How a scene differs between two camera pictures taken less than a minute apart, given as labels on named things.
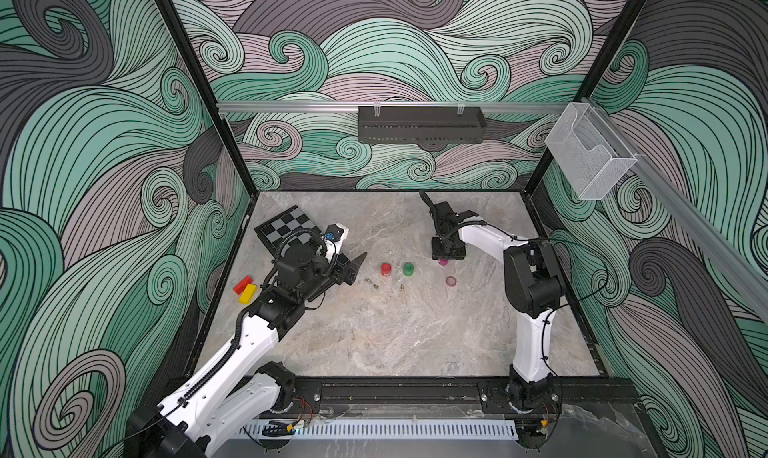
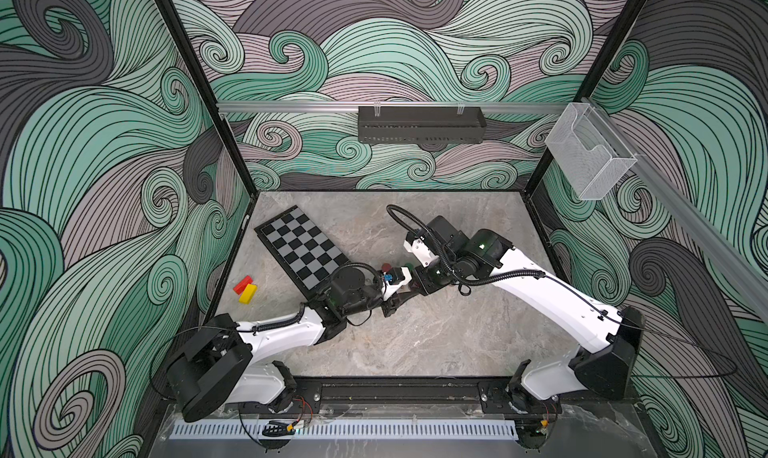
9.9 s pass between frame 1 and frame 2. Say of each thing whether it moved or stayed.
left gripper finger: moved
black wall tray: stayed
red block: stayed
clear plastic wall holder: stayed
